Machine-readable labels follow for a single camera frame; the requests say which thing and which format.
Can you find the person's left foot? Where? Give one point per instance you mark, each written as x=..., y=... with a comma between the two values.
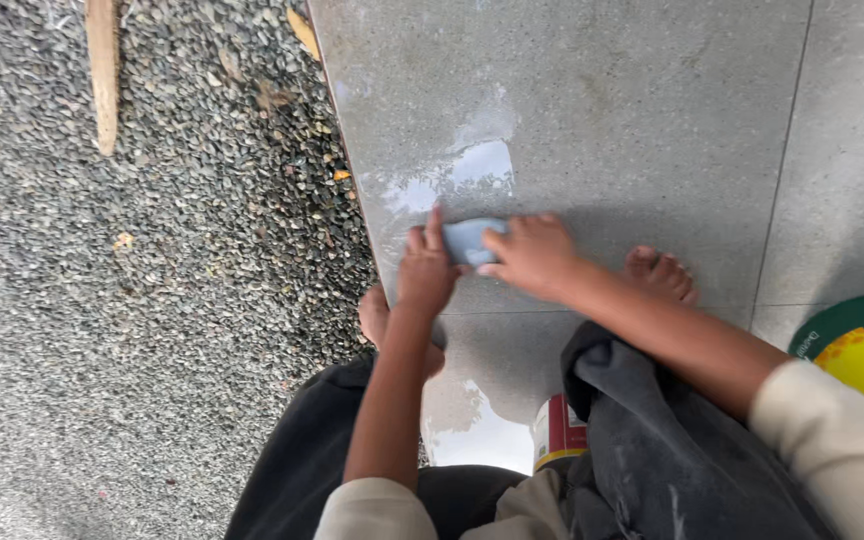
x=383, y=326

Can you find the person's foot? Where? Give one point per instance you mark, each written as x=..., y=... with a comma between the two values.
x=383, y=326
x=661, y=274

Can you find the person's dark trousers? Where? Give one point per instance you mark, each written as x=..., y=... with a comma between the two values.
x=627, y=450

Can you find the person's right hand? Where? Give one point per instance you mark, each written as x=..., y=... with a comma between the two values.
x=533, y=255

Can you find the person's beige shirt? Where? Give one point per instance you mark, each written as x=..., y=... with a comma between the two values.
x=837, y=450

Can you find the yellow dry leaf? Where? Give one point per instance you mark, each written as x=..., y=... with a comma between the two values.
x=303, y=31

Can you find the person's right foot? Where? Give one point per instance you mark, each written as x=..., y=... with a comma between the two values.
x=661, y=274

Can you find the wooden stick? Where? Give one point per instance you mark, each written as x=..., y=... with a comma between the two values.
x=104, y=71

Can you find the person's left hand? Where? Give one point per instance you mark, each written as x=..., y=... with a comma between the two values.
x=423, y=271

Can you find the red and white tin can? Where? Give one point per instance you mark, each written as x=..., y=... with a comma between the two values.
x=556, y=435

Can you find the green bucket with yellow label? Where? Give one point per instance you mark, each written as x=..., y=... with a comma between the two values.
x=863, y=356

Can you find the grey-blue rubbing block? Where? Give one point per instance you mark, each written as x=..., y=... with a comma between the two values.
x=471, y=240

